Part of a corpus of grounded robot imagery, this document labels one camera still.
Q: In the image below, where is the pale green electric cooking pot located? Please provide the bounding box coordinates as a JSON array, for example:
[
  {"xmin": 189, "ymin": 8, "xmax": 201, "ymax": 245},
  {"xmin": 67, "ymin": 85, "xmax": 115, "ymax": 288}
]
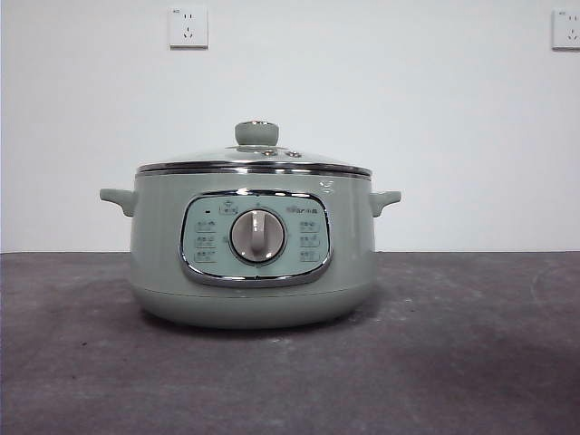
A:
[{"xmin": 98, "ymin": 169, "xmax": 402, "ymax": 330}]

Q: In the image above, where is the glass lid with green knob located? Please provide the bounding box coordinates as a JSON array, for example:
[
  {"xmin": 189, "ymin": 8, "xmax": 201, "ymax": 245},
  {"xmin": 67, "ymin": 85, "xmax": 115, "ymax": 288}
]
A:
[{"xmin": 135, "ymin": 118, "xmax": 373, "ymax": 175}]

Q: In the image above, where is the white wall socket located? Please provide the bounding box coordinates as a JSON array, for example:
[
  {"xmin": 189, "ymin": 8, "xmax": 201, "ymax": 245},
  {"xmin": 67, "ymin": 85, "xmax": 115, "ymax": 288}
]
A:
[
  {"xmin": 550, "ymin": 8, "xmax": 580, "ymax": 52},
  {"xmin": 169, "ymin": 5, "xmax": 210, "ymax": 51}
]

